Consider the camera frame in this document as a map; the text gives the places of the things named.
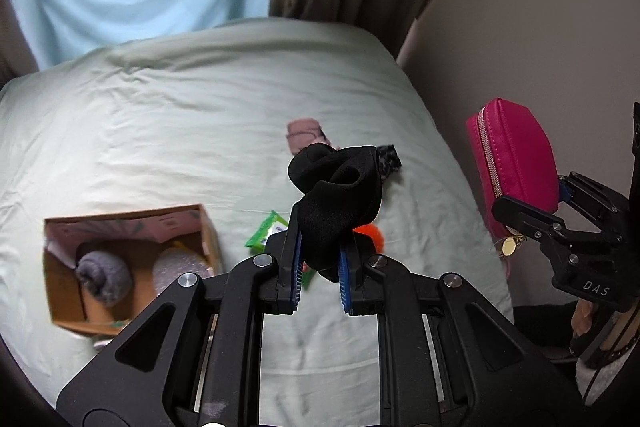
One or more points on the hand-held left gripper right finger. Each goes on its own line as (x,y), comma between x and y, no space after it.
(344,284)

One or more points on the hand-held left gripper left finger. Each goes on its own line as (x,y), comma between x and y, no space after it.
(296,279)

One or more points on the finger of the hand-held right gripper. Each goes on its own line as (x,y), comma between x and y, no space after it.
(530,219)
(595,197)

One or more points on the pink zip pouch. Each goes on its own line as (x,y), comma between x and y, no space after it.
(515,157)

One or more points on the black cloth scrunchie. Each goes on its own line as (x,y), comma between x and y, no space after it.
(330,207)

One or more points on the cardboard box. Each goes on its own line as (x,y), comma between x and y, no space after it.
(65,282)

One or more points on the white glitter soft item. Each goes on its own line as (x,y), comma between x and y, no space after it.
(177,274)

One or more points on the person's right hand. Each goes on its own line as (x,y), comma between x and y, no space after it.
(582,319)

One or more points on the orange fluffy ball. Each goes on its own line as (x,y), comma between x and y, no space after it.
(371,237)

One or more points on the green packet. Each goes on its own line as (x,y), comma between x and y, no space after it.
(262,232)

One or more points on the dark patterned cloth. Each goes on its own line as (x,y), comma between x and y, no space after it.
(389,162)

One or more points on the pink sock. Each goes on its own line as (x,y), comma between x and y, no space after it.
(302,134)

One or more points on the pale green bed sheet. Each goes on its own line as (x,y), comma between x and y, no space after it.
(175,132)

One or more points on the grey rolled sock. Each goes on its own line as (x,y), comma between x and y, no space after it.
(102,277)

